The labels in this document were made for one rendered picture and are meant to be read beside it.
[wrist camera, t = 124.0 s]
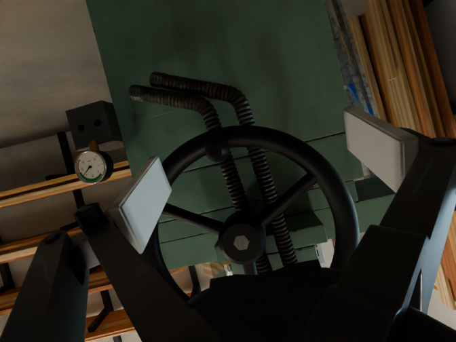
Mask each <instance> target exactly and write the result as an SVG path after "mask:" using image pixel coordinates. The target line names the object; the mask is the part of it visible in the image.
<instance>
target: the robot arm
mask: <svg viewBox="0 0 456 342"><path fill-rule="evenodd" d="M343 114H344V120H345V133H346V140H347V149H348V150H349V151H350V152H351V153H352V154H353V155H355V156H356V157H357V158H358V159H359V160H360V161H361V162H362V163H363V164H364V165H365V166H366V167H367V168H369V169H370V170H371V171H372V172H373V173H374V174H376V175H377V176H378V177H379V178H380V179H381V180H382V181H383V182H384V183H385V184H386V185H387V186H388V187H389V188H391V189H392V190H393V191H394V192H395V193H396V194H395V196H394V198H393V200H392V202H391V204H390V205H389V208H388V209H387V211H386V213H385V215H384V217H383V218H382V220H381V222H380V224H379V225H370V226H369V227H368V229H367V230H366V232H365V234H364V236H363V237H362V239H361V241H360V243H359V244H358V246H357V248H356V249H355V251H354V253H353V254H352V256H351V259H350V260H349V262H348V264H347V265H346V267H345V269H344V270H343V271H342V270H340V269H334V268H328V267H321V265H320V262H319V260H318V259H315V260H311V261H304V262H300V263H293V264H290V265H287V266H285V267H282V268H279V269H277V270H275V271H272V272H269V273H266V274H264V275H247V274H234V275H227V276H223V277H219V278H212V279H210V287H209V288H207V289H205V290H203V291H201V292H199V293H198V294H196V295H195V296H194V297H192V298H191V299H189V300H188V301H187V302H186V300H185V299H184V298H183V297H182V296H181V295H180V294H179V293H178V291H177V290H176V289H175V288H174V287H173V285H171V283H169V281H167V279H166V278H165V277H164V276H163V275H162V274H161V272H160V271H159V270H158V269H157V268H156V267H154V268H153V269H152V268H151V267H150V265H149V264H148V263H147V262H146V261H145V260H144V259H143V258H142V257H141V255H140V254H142V253H143V251H144V249H145V247H146V245H147V243H148V241H149V238H150V237H151V234H152V232H153V230H154V228H155V226H156V224H157V221H158V219H159V217H160V215H161V213H162V210H163V209H164V206H165V205H166V202H167V200H168V198H169V196H170V194H171V191H172V189H171V187H170V184H169V182H168V179H167V177H166V174H165V172H164V169H163V167H162V164H161V162H160V160H159V157H157V156H154V157H150V158H149V159H148V160H147V161H146V163H145V164H144V165H143V166H142V168H141V169H140V170H139V171H138V172H137V174H136V175H135V176H134V178H133V179H132V180H131V181H130V182H129V183H128V185H127V186H126V187H125V189H124V190H123V191H122V192H121V193H120V194H119V196H118V197H117V198H116V199H115V200H114V202H113V203H112V204H111V205H110V206H109V208H108V209H107V210H106V211H105V212H104V210H103V209H102V206H101V205H100V203H99V202H92V203H90V204H87V205H84V206H82V207H81V208H79V209H78V210H76V211H75V213H74V214H73V216H74V217H75V220H76V221H77V223H78V224H79V226H80V228H81V230H82V232H81V233H78V234H75V235H72V236H70V237H69V235H68V233H67V232H66V231H65V230H62V231H57V232H54V233H51V234H49V235H47V236H46V237H44V239H43V240H42V241H41V242H40V243H39V245H38V247H37V250H36V252H35V255H34V257H33V260H32V261H31V264H30V267H29V269H28V271H27V273H26V276H25V279H24V281H23V283H22V286H21V288H20V291H19V293H18V296H17V298H16V301H15V303H14V306H13V307H12V310H11V313H10V315H9V318H8V319H7V322H6V324H5V327H4V329H3V332H2V334H1V337H0V342H85V332H86V314H87V304H88V285H89V275H90V270H89V269H90V268H93V267H95V266H97V265H101V266H102V268H103V270H104V272H105V273H106V275H107V277H108V279H109V281H110V283H111V285H112V287H113V288H114V290H115V292H116V295H117V297H118V299H119V300H120V302H121V304H122V306H123V308H124V309H125V311H126V313H127V315H128V317H129V319H130V321H131V323H132V324H133V326H134V328H135V330H136V332H137V333H138V336H139V337H140V339H141V341H142V342H456V330H454V329H452V328H451V327H449V326H447V325H446V324H443V323H442V322H439V321H438V320H436V319H434V318H432V317H431V316H429V315H428V307H429V304H430V299H431V296H432V291H433V288H434V284H435V281H436V276H437V273H438V268H439V265H440V261H441V258H442V253H443V250H444V245H445V242H446V240H447V235H448V232H449V227H450V224H451V219H452V217H453V212H454V211H456V138H451V137H437V138H430V137H427V136H425V135H423V134H421V133H418V132H416V131H414V130H412V129H410V128H402V127H400V128H398V127H396V126H394V125H392V124H390V123H388V122H386V121H384V120H382V119H379V118H378V117H375V116H374V115H371V114H370V113H367V112H366V111H363V110H362V109H359V108H357V107H355V106H350V107H345V110H343Z"/></svg>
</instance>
